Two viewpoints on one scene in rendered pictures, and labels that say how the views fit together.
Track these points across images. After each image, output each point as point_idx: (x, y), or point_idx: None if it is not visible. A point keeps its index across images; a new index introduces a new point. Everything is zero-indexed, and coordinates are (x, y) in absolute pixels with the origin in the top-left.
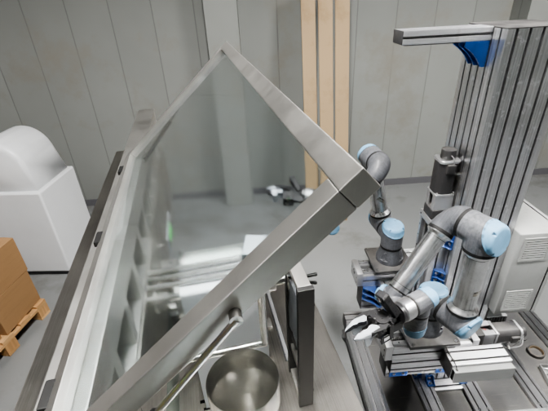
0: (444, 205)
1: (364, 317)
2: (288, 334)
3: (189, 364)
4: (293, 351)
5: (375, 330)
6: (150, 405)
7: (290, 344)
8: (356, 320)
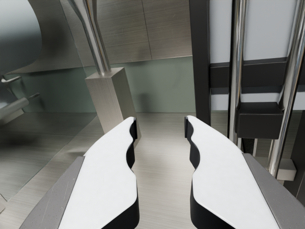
0: None
1: (236, 205)
2: (297, 132)
3: (293, 118)
4: (266, 157)
5: (71, 181)
6: (158, 2)
7: (290, 160)
8: (226, 155)
